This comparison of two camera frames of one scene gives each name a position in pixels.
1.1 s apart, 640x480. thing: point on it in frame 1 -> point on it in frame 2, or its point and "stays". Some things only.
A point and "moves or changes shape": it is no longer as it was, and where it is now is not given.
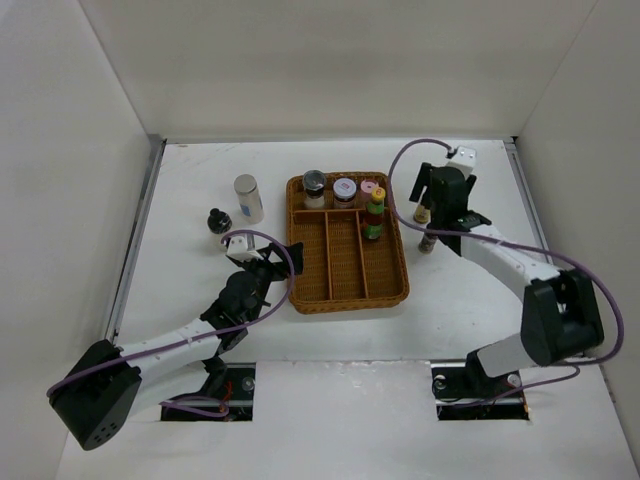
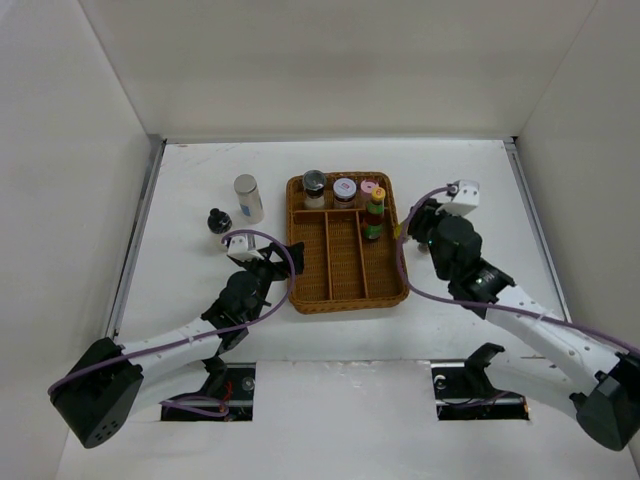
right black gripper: [421, 182] -> [423, 216]
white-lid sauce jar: [344, 192] stays
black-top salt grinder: [314, 182] stays
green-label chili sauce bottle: [374, 217] stays
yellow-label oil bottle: [422, 214] moves or changes shape
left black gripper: [279, 273] stays
